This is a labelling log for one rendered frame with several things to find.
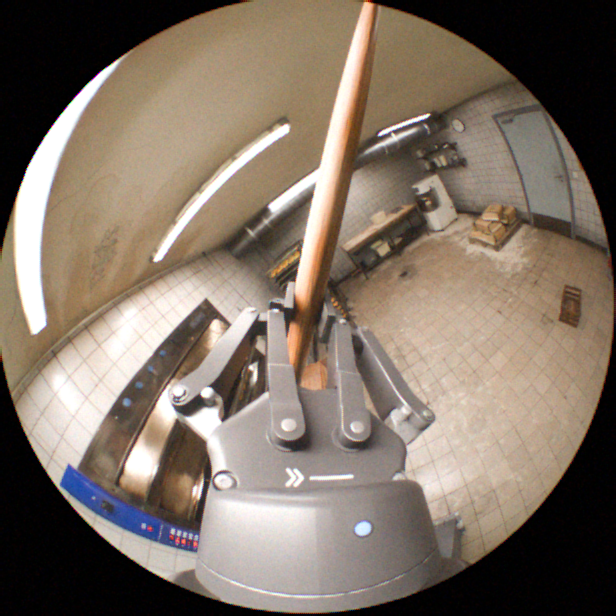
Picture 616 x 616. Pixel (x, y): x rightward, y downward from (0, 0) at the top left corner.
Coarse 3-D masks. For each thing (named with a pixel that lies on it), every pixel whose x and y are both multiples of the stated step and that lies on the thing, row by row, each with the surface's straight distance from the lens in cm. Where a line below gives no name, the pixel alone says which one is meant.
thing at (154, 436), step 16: (208, 336) 184; (192, 352) 167; (208, 352) 171; (192, 368) 157; (160, 400) 141; (160, 416) 136; (176, 416) 137; (144, 432) 133; (160, 432) 133; (144, 448) 131; (160, 448) 130; (128, 464) 131; (144, 464) 130; (128, 480) 131; (144, 480) 129; (144, 496) 129
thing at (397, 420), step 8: (408, 408) 11; (392, 416) 11; (400, 416) 11; (392, 424) 11; (400, 424) 11; (408, 424) 11; (400, 432) 10; (408, 432) 11; (416, 432) 11; (408, 440) 11
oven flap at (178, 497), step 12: (192, 432) 144; (180, 444) 140; (192, 444) 141; (204, 444) 143; (180, 456) 139; (192, 456) 139; (204, 456) 138; (180, 468) 138; (192, 468) 138; (168, 480) 137; (180, 480) 137; (192, 480) 137; (168, 492) 137; (180, 492) 137; (192, 492) 137; (168, 504) 137; (180, 504) 137; (192, 504) 135
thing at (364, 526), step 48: (240, 432) 8; (384, 432) 9; (240, 480) 7; (288, 480) 7; (336, 480) 7; (384, 480) 8; (240, 528) 5; (288, 528) 5; (336, 528) 5; (384, 528) 5; (432, 528) 7; (240, 576) 5; (288, 576) 5; (336, 576) 5; (384, 576) 5; (432, 576) 7
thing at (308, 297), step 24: (360, 24) 38; (360, 48) 29; (360, 72) 25; (360, 96) 22; (336, 120) 20; (360, 120) 20; (336, 144) 18; (336, 168) 17; (336, 192) 17; (312, 216) 17; (336, 216) 16; (312, 240) 16; (336, 240) 17; (312, 264) 17; (312, 288) 17; (312, 312) 18; (288, 336) 20; (312, 336) 20
